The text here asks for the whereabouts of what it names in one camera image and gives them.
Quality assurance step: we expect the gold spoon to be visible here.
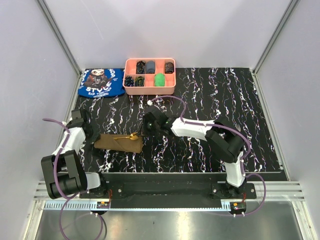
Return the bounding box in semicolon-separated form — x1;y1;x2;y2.
113;132;140;141

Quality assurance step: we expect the brown cloth napkin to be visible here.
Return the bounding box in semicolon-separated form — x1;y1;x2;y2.
93;134;143;154

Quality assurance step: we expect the black blue rolled sock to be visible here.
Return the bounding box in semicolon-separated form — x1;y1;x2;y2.
124;75;135;87

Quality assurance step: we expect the aluminium frame post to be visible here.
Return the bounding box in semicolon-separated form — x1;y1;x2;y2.
35;0;82;77
252;0;300;74

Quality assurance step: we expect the grey rolled sock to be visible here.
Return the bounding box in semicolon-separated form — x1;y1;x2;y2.
145;60;156;74

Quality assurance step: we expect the left aluminium frame post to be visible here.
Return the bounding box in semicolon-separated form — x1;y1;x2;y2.
35;0;82;77

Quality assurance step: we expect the black yellow rolled sock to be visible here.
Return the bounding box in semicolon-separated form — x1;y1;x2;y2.
136;60;146;74

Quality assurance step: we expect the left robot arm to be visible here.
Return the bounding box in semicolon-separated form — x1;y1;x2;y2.
41;109;108;199

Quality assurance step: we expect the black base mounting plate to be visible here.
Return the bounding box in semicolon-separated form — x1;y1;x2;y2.
80;172;257;211

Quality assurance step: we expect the pink compartment tray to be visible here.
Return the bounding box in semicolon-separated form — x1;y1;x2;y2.
123;58;176;95

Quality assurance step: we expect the black marble pattern mat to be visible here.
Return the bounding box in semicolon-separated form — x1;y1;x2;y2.
75;67;287;181

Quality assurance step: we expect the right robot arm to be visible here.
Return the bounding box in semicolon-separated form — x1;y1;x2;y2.
141;106;251;199

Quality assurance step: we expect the blue printed t-shirt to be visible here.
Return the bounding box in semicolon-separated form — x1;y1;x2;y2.
77;68;125;99

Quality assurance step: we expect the green rolled sock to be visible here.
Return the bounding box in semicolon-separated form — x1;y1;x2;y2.
154;73;166;87

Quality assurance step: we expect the right aluminium frame post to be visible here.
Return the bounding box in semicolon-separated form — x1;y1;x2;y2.
252;0;300;74

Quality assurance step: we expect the dark patterned rolled sock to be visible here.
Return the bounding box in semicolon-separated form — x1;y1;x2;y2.
164;62;175;74

